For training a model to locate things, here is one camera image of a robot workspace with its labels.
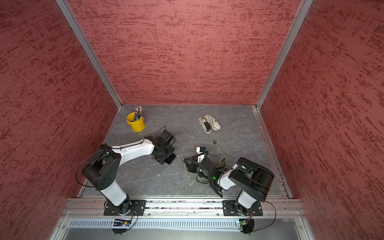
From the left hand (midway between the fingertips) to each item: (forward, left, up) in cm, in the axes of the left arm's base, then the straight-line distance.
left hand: (170, 157), depth 91 cm
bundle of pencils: (+25, +22, +15) cm, 37 cm away
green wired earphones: (-2, -32, -1) cm, 32 cm away
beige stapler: (+24, -22, +2) cm, 33 cm away
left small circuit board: (-33, +21, -3) cm, 39 cm away
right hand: (-5, -9, +4) cm, 11 cm away
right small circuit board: (-33, -39, -3) cm, 51 cm away
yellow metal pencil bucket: (+21, +26, +4) cm, 34 cm away
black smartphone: (-2, -1, +3) cm, 4 cm away
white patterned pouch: (+27, -28, +2) cm, 39 cm away
